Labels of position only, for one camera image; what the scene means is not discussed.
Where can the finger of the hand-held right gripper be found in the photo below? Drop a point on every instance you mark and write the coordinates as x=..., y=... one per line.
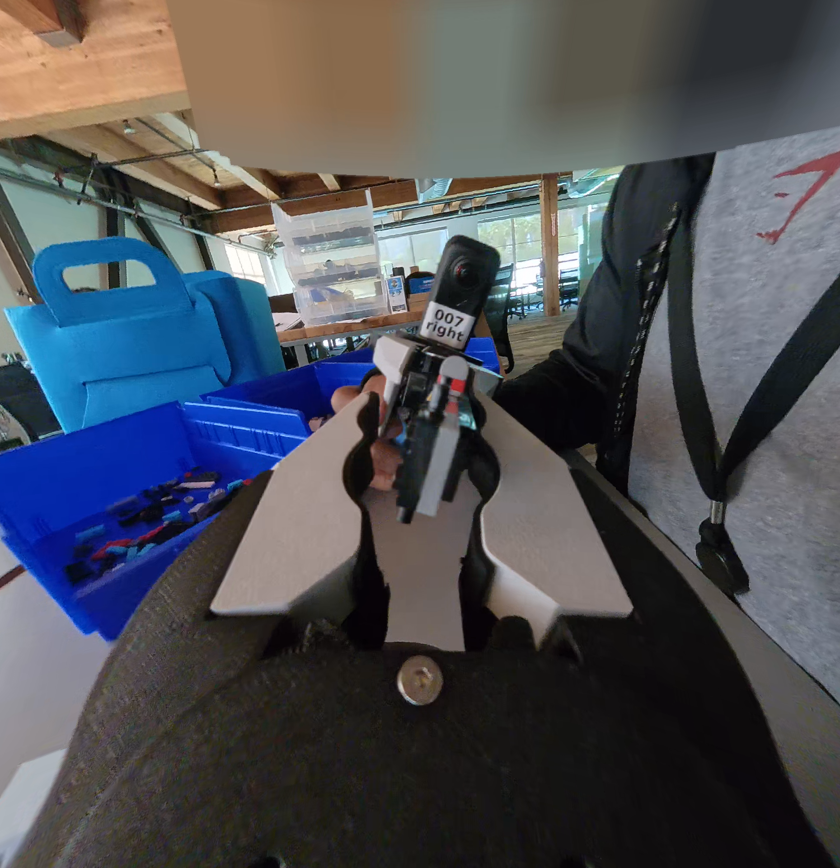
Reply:
x=392, y=359
x=486, y=385

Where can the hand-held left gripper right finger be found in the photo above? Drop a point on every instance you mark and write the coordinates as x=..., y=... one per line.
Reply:
x=548, y=536

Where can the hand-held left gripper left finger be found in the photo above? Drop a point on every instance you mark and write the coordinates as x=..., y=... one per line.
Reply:
x=291, y=536

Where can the grey red brick model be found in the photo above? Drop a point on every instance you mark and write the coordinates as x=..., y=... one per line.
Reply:
x=440, y=468

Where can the grey desk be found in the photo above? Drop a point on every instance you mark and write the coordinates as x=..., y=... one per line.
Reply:
x=40, y=678

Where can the person's right hand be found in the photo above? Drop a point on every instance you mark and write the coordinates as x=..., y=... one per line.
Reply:
x=384, y=468

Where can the black office chair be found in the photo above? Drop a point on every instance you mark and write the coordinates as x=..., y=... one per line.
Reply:
x=502, y=305

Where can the wooden table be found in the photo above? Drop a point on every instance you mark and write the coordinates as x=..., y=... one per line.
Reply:
x=338, y=331

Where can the clear plastic drawer stack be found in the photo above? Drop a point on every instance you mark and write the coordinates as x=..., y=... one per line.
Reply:
x=331, y=271

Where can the pile of small bricks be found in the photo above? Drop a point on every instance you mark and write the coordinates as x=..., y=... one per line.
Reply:
x=155, y=522

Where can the blue felt bag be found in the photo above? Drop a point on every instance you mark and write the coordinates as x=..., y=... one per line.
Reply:
x=250, y=319
x=121, y=352

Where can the brick instruction booklet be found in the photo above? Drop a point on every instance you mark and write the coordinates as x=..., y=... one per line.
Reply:
x=13, y=814

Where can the wooden support post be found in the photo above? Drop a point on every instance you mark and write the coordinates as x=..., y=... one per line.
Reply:
x=550, y=258

